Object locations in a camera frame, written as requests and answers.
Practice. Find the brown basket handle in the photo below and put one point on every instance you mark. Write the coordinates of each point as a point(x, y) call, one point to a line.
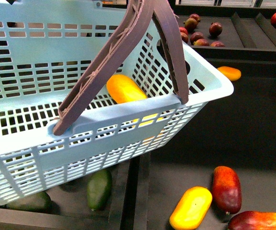
point(172, 44)
point(120, 44)

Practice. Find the brown basket handle front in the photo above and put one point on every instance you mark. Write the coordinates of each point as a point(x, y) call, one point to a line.
point(120, 44)

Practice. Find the light blue plastic basket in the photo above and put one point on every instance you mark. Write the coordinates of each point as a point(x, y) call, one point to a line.
point(45, 47)

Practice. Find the green avocado under basket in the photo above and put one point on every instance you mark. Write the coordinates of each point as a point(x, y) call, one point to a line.
point(98, 189)

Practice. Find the orange mango beside basket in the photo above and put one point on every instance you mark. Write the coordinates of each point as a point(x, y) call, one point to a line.
point(232, 74)

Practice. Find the red mango lower right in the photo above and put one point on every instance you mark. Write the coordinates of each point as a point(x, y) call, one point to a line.
point(226, 190)

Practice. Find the red yellow mango bottom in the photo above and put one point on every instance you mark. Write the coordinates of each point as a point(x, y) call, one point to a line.
point(253, 220)

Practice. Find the black shelf divider bar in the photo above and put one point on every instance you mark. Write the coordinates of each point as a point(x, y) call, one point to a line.
point(129, 206)

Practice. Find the black display shelf unit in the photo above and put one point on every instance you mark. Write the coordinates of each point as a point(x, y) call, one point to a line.
point(238, 130)

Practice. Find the dark red fruit pile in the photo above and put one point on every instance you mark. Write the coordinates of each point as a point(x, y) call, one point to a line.
point(191, 36)

